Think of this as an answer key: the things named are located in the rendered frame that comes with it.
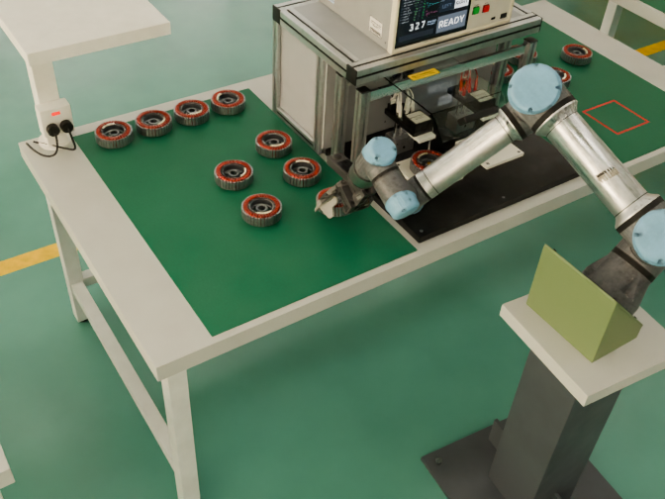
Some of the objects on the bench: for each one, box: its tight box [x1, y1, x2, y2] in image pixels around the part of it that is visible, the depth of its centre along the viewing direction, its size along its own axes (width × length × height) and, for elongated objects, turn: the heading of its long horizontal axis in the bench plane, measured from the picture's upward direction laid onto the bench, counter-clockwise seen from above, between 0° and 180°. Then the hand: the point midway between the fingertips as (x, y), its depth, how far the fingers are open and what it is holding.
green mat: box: [496, 21, 665, 164], centre depth 284 cm, size 94×61×1 cm, turn 30°
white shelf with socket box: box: [0, 0, 171, 157], centre depth 223 cm, size 35×37×46 cm
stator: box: [214, 159, 253, 190], centre depth 230 cm, size 11×11×4 cm
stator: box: [283, 157, 322, 187], centre depth 233 cm, size 11×11×4 cm
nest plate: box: [455, 139, 524, 169], centre depth 246 cm, size 15×15×1 cm
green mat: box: [73, 88, 418, 337], centre depth 228 cm, size 94×61×1 cm, turn 30°
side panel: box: [272, 20, 326, 154], centre depth 242 cm, size 28×3×32 cm, turn 30°
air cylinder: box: [385, 129, 414, 154], centre depth 243 cm, size 5×8×6 cm
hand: (335, 201), depth 219 cm, fingers closed on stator, 13 cm apart
